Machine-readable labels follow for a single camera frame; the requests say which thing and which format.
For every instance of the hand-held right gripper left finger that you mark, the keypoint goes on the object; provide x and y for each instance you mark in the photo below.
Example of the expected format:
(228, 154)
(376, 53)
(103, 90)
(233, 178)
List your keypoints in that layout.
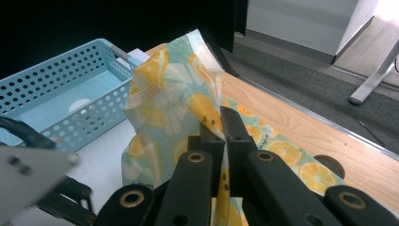
(207, 142)

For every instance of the grey metal desk leg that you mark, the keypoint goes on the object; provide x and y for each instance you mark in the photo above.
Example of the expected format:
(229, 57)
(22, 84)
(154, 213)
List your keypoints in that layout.
(373, 81)

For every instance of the thin black stick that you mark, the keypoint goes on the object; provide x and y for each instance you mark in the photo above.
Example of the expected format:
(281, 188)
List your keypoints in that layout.
(371, 133)

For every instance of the light blue perforated plastic basket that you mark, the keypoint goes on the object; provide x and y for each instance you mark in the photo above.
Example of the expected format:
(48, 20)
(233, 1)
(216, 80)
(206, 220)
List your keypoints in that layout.
(47, 113)

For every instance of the dark round table grommet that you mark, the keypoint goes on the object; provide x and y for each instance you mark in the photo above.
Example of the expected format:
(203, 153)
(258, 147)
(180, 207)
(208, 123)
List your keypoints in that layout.
(332, 166)

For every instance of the white cabinet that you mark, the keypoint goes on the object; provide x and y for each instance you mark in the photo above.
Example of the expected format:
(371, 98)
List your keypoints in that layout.
(298, 22)

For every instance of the black metal bar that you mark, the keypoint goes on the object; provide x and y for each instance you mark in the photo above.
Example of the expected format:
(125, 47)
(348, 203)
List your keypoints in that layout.
(221, 58)

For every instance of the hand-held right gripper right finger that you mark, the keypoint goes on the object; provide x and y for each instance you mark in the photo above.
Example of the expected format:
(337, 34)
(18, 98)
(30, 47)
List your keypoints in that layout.
(236, 135)

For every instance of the lemon print cloth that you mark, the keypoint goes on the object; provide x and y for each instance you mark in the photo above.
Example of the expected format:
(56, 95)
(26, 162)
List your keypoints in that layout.
(175, 94)

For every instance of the black curtain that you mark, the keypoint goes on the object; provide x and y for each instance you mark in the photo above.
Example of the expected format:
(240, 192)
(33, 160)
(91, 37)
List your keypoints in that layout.
(94, 19)

